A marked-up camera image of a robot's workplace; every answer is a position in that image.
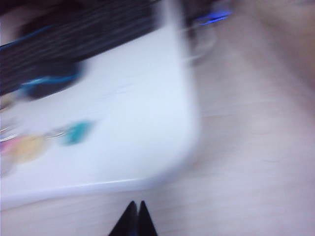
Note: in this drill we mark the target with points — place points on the black computer keyboard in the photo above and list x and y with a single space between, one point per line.
73 37

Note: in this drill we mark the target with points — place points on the pink binder clip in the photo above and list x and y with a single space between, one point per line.
6 146

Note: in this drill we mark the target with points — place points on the white desk riser board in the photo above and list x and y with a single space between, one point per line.
123 123

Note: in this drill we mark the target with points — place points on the teal binder clip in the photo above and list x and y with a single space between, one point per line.
77 132

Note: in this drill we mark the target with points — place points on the black and blue mouse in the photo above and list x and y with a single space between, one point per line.
49 84

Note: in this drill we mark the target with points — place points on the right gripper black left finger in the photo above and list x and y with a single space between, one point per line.
126 223

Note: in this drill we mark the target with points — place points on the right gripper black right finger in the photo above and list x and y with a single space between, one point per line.
146 223

